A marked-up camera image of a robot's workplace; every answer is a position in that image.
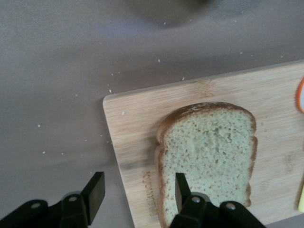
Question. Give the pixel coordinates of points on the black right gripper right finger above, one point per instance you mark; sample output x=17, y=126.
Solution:
x=197, y=213

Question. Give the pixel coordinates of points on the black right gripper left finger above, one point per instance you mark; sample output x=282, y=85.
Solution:
x=92, y=197

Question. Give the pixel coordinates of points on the wooden cutting board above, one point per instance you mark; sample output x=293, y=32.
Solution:
x=273, y=99

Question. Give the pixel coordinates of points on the orange fruit half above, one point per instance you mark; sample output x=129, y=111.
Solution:
x=301, y=95

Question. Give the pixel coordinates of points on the yellow plastic fork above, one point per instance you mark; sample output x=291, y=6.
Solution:
x=301, y=199

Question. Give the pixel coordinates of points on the brown bread slice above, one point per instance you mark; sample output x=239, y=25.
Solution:
x=209, y=147

